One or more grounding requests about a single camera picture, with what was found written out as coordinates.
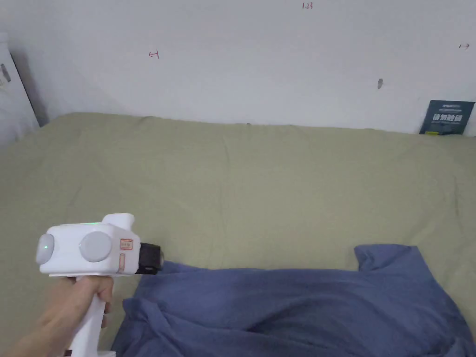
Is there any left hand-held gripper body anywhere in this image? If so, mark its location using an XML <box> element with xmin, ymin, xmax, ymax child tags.
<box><xmin>35</xmin><ymin>213</ymin><xmax>165</xmax><ymax>357</ymax></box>

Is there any dark blue shirt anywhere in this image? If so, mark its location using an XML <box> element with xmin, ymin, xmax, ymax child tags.
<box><xmin>111</xmin><ymin>243</ymin><xmax>476</xmax><ymax>357</ymax></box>

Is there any person's left hand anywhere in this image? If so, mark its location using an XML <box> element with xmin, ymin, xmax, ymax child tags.
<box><xmin>0</xmin><ymin>276</ymin><xmax>114</xmax><ymax>357</ymax></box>

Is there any bed with pale green sheet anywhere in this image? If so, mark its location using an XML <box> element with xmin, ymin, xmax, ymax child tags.
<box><xmin>0</xmin><ymin>112</ymin><xmax>476</xmax><ymax>357</ymax></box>

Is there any dark blue printed card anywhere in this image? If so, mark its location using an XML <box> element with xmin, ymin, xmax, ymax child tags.
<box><xmin>419</xmin><ymin>100</ymin><xmax>476</xmax><ymax>136</ymax></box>

